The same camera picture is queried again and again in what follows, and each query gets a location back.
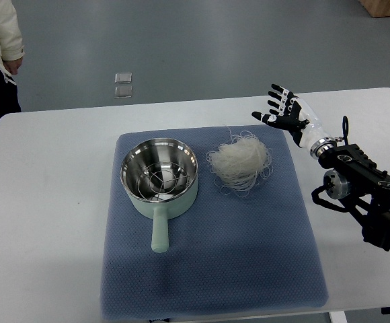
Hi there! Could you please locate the metal floor plate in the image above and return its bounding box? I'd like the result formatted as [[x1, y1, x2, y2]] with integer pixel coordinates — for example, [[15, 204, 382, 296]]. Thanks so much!
[[114, 72, 132, 84], [114, 85, 132, 98]]

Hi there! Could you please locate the blue grey textured mat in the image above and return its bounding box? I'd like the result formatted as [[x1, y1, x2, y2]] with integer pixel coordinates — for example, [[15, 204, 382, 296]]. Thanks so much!
[[101, 125, 328, 321]]

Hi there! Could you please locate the lower metal floor plate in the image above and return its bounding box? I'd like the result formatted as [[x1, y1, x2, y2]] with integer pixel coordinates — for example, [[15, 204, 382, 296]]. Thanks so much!
[[114, 85, 132, 98]]

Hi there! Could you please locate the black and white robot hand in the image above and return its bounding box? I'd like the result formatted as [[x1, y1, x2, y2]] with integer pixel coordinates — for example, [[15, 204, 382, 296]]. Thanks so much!
[[251, 84, 329, 151]]

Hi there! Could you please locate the upper metal floor plate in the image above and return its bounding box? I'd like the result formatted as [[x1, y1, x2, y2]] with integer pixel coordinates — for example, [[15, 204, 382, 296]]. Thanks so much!
[[114, 72, 132, 84]]

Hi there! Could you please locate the white vermicelli bundle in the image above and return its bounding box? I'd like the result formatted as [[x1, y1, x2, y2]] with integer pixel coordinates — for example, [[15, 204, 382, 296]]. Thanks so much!
[[205, 127, 274, 198]]

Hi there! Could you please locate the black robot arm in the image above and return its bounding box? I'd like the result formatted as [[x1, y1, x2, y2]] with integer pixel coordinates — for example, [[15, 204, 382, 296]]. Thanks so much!
[[311, 116, 390, 251]]

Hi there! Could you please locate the mint green steel pot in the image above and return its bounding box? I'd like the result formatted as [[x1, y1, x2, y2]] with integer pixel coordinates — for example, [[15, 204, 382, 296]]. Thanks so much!
[[120, 138, 198, 253]]

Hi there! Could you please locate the wire steaming rack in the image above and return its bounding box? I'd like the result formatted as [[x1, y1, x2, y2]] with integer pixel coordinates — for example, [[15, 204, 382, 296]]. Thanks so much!
[[135, 161, 194, 202]]

